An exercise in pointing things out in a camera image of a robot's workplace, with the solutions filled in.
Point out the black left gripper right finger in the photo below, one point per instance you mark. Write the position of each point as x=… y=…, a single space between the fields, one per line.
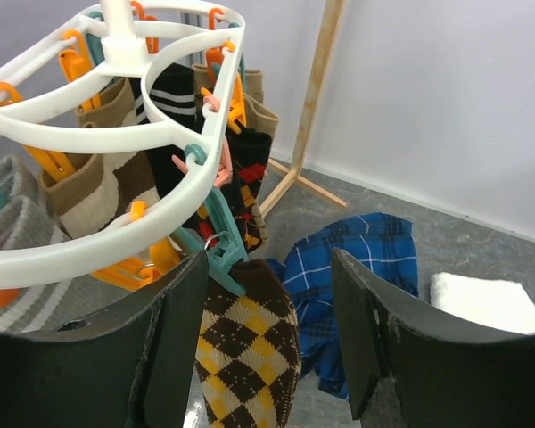
x=441 y=370

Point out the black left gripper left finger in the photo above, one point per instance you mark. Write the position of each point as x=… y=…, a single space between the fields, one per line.
x=129 y=364

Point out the teal clothes peg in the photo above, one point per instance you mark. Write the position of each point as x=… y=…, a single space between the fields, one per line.
x=223 y=248

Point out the black red argyle sock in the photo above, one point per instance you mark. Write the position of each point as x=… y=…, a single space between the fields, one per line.
x=249 y=151

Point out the white round sock hanger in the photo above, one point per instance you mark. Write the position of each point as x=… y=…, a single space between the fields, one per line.
x=131 y=48

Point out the white folded towel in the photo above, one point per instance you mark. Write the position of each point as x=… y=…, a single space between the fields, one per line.
x=499 y=304

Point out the blue plaid shirt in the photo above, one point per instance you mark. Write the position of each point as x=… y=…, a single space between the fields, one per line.
x=319 y=273

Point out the grey white striped sock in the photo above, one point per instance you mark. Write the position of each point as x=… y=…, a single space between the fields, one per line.
x=25 y=222

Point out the brown cream striped sock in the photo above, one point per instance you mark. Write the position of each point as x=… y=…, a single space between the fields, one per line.
x=104 y=185

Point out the black white striped sock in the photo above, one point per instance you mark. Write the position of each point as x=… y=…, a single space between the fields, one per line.
x=164 y=109

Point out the tan ribbed sock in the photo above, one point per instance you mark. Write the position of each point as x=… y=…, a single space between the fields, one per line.
x=258 y=116

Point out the wooden drying rack frame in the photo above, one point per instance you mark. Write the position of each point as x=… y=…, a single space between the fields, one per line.
x=292 y=175

